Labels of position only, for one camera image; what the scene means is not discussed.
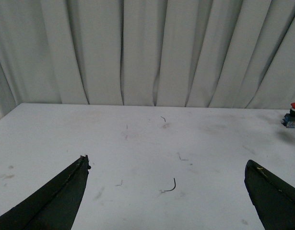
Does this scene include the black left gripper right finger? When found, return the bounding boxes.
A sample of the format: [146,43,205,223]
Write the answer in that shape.
[244,160,295,230]

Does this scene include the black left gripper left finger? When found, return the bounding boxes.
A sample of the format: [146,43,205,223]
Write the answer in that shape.
[0,156,91,230]

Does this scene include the red push button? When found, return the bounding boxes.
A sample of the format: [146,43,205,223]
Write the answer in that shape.
[282,103,295,128]

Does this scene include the white curtain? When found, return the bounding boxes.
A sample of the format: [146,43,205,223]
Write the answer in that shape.
[0,0,295,119]

